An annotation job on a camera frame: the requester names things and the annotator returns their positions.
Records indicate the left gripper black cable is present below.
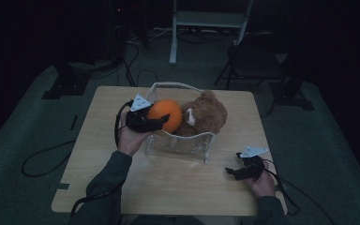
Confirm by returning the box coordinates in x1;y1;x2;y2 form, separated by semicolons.
69;98;135;218

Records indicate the person's right hand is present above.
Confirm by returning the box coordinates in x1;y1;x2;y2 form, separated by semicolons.
246;158;278;199

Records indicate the person's left hand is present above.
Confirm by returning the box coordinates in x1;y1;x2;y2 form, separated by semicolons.
117;110;155;158

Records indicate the clear plastic bag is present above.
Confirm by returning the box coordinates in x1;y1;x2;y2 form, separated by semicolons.
143;81;218;165

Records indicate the small black floor strip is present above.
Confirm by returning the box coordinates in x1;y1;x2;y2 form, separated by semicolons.
69;114;79;131

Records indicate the black floor cable loop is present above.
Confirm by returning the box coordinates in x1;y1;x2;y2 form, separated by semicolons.
21;140;78;178

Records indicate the thin black floor cable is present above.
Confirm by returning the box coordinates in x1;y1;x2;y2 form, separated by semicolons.
123;40;159;88

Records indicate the brown teddy bear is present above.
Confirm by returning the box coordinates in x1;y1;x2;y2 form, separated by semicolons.
176;90;229;139

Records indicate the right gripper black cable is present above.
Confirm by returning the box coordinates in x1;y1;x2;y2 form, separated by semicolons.
262;158;337;225

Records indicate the orange plush toy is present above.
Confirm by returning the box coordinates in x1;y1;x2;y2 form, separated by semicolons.
146;98;184;134

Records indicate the black stand base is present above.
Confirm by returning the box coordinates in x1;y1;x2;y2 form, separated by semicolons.
41;60;92;100
268;52;316;112

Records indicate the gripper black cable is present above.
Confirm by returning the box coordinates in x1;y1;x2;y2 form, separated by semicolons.
262;158;337;225
69;98;135;218

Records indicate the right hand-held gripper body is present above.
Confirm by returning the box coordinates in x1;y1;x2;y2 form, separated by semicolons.
239;145;270;182

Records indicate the black folding chair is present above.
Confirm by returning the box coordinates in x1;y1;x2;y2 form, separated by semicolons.
214;31;290;92

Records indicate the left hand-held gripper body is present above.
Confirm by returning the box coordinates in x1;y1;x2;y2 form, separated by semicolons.
125;93;158;133

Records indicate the white metal stand frame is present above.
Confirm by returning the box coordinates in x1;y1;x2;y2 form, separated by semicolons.
169;0;254;66

